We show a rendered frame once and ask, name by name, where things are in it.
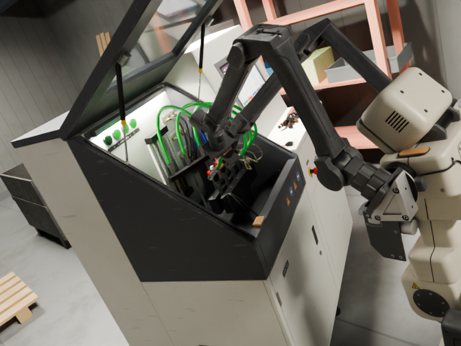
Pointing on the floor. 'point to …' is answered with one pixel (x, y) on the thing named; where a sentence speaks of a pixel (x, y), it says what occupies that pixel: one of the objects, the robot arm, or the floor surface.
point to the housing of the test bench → (90, 233)
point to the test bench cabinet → (224, 311)
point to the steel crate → (32, 202)
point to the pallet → (11, 300)
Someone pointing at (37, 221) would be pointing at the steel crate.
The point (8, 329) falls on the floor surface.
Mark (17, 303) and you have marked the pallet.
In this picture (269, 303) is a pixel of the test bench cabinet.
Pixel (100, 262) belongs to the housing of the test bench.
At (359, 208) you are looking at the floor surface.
